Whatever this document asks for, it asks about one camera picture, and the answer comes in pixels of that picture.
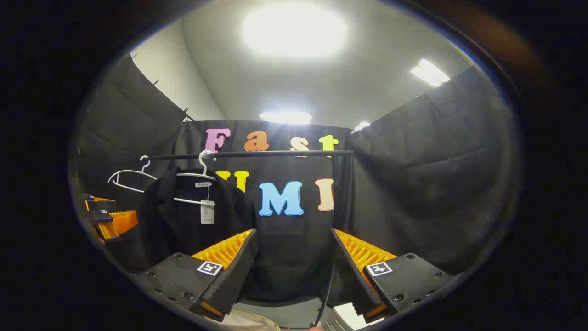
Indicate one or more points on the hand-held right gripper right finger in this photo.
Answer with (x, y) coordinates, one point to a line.
(351, 280)

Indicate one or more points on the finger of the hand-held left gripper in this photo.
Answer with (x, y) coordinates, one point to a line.
(97, 205)
(102, 218)

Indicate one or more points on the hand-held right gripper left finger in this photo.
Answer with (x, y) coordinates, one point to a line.
(236, 276)

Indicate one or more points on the white laundry hamper yellow rim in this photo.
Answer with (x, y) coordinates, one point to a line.
(248, 322)

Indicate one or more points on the black knit jacket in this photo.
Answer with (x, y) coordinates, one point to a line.
(179, 230)

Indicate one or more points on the white plastic clothes hanger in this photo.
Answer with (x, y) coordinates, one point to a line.
(203, 166)

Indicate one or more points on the black clothes rack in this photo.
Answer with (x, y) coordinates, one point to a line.
(275, 154)

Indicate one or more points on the white flat sheet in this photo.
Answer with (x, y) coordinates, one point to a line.
(351, 317)

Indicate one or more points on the white paper hang tag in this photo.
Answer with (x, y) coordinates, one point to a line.
(207, 214)

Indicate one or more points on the black backdrop cloth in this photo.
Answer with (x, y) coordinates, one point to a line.
(436, 184)

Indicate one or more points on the small ceiling light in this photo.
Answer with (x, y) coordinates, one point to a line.
(362, 125)

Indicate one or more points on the double tube ceiling light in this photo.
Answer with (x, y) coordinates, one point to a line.
(429, 72)

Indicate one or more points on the large ceiling light panel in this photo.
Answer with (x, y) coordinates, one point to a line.
(294, 30)

